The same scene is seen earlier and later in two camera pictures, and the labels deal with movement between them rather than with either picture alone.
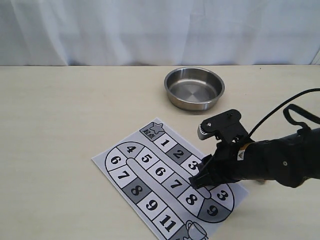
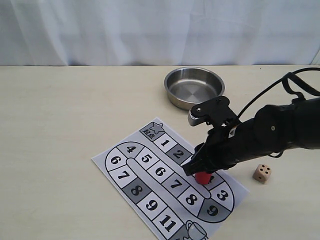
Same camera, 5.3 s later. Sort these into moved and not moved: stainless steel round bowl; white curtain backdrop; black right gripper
Moved: black right gripper
Not moved: stainless steel round bowl; white curtain backdrop
